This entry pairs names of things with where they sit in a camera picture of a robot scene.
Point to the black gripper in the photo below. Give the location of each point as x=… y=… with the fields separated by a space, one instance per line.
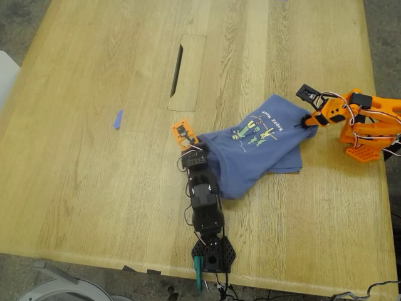
x=201 y=148

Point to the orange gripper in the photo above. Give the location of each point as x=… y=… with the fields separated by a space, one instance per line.
x=313 y=120

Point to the blue printed T-shirt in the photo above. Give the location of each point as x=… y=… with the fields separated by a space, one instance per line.
x=257 y=156

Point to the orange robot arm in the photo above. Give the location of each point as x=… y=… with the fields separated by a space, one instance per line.
x=385 y=105

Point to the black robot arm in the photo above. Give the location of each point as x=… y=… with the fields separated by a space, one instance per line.
x=203 y=200

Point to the black table clamp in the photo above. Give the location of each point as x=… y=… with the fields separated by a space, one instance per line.
x=391 y=153

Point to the small blue tape strip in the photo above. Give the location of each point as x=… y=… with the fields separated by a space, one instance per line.
x=117 y=120

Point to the teal table clamp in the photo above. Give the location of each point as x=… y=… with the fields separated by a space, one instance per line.
x=198 y=276

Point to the silver metal plug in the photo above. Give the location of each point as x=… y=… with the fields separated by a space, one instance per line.
x=206 y=286

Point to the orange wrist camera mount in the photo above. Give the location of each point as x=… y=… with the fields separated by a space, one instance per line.
x=180 y=130

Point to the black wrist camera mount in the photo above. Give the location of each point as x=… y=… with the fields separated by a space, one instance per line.
x=305 y=92

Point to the grey round chair frame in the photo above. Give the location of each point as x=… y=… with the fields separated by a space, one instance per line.
x=54 y=272

